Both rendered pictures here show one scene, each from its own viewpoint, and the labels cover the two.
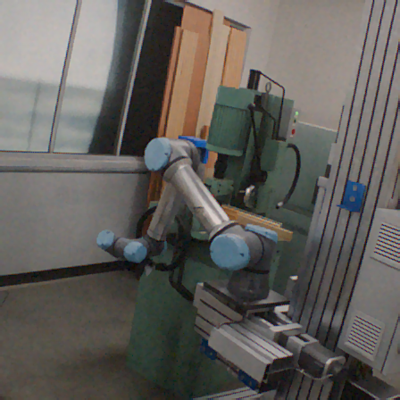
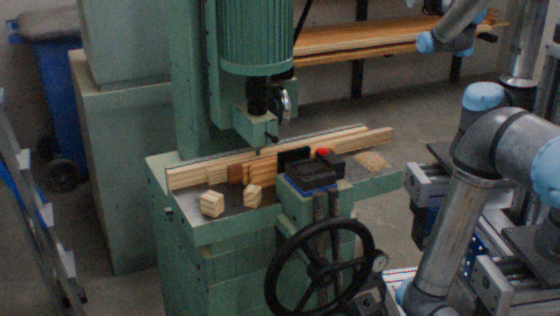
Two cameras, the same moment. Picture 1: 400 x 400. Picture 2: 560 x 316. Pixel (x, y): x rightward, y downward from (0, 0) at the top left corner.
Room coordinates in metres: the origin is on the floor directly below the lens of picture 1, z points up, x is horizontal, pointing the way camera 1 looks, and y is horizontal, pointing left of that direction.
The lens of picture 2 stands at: (1.94, 1.03, 1.62)
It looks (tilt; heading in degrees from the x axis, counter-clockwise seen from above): 29 degrees down; 300
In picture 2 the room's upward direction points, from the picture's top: straight up
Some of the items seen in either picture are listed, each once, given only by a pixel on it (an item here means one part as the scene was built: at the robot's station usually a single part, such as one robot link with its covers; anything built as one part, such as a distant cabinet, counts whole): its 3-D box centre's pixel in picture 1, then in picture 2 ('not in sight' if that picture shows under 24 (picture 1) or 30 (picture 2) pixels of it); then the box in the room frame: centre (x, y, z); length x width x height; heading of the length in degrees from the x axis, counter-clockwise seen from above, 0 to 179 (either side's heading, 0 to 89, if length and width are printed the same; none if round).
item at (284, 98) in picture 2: (252, 195); (278, 105); (2.65, -0.22, 1.02); 0.12 x 0.03 x 0.12; 146
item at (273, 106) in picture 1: (253, 161); (214, 48); (2.85, -0.21, 1.16); 0.22 x 0.22 x 0.72; 56
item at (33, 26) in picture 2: not in sight; (80, 94); (4.36, -0.92, 0.48); 0.64 x 0.54 x 0.97; 56
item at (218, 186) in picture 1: (219, 187); (255, 125); (2.63, -0.06, 1.03); 0.14 x 0.07 x 0.09; 146
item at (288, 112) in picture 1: (288, 122); not in sight; (2.80, -0.34, 1.40); 0.10 x 0.06 x 0.16; 146
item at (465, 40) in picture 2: not in sight; (459, 39); (2.29, -0.85, 1.12); 0.11 x 0.08 x 0.11; 53
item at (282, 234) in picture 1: (237, 218); (306, 153); (2.53, -0.17, 0.92); 0.58 x 0.02 x 0.04; 56
